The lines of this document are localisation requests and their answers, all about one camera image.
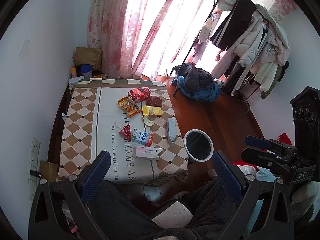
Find pink white toothpaste box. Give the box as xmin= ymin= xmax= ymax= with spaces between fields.
xmin=133 ymin=146 xmax=163 ymax=160

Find blue white milk carton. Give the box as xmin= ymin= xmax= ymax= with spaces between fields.
xmin=131 ymin=128 xmax=153 ymax=147

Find crushed red soda can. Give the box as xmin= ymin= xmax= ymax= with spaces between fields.
xmin=128 ymin=87 xmax=151 ymax=102

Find white round trash bin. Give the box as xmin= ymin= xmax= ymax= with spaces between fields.
xmin=183 ymin=129 xmax=214 ymax=163

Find black ornate cabinet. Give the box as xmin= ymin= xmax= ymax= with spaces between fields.
xmin=290 ymin=86 xmax=319 ymax=148

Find blue dark clothes pile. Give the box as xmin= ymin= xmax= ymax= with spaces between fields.
xmin=171 ymin=62 xmax=221 ymax=102

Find hanging coats and jackets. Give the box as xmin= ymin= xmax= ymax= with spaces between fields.
xmin=209 ymin=0 xmax=290 ymax=98

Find black clothes rack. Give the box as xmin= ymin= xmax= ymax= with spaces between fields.
xmin=172 ymin=0 xmax=250 ymax=115

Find small red snack wrapper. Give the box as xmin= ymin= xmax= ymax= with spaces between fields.
xmin=119 ymin=124 xmax=131 ymax=142

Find dark red foil packet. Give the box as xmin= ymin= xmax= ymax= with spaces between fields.
xmin=146 ymin=96 xmax=163 ymax=108

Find white plastic lid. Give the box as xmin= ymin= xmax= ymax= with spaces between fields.
xmin=115 ymin=120 xmax=125 ymax=128

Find yellow cardboard box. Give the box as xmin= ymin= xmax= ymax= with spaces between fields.
xmin=142 ymin=106 xmax=162 ymax=116

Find checkered brown bed blanket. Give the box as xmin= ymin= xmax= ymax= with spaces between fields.
xmin=57 ymin=79 xmax=188 ymax=186

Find orange yellow snack bag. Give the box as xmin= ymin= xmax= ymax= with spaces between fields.
xmin=118 ymin=96 xmax=141 ymax=118

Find orange small bottle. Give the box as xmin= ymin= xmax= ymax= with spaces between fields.
xmin=71 ymin=66 xmax=77 ymax=78

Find pink floral curtain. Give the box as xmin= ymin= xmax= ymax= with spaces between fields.
xmin=87 ymin=0 xmax=213 ymax=79

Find brown paper bag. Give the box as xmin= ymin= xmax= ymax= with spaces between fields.
xmin=75 ymin=47 xmax=103 ymax=70

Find white wall socket panel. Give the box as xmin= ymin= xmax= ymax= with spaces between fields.
xmin=28 ymin=137 xmax=41 ymax=196

